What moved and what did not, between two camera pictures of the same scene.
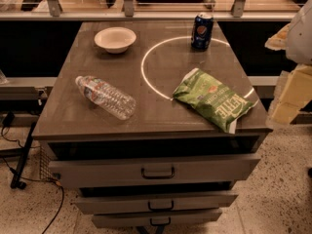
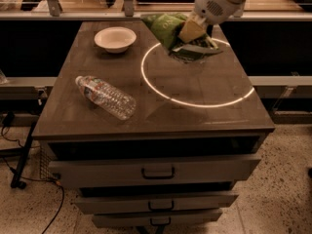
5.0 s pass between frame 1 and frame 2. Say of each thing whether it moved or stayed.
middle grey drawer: stayed
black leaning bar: stayed
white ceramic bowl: stayed
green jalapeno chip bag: moved
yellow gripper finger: moved
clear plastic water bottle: stayed
